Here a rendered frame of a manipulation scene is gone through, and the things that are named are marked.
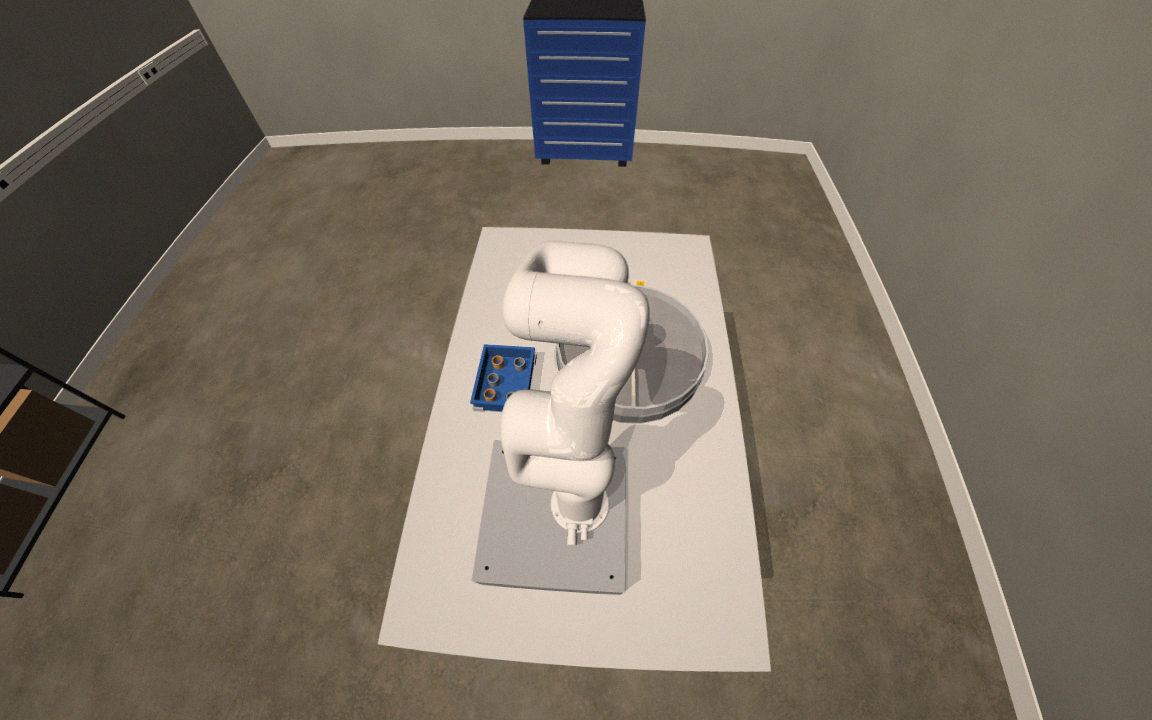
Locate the blue crate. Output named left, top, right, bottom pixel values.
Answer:
left=470, top=344, right=535, bottom=412

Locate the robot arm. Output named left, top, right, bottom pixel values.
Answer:
left=500, top=241, right=650, bottom=546

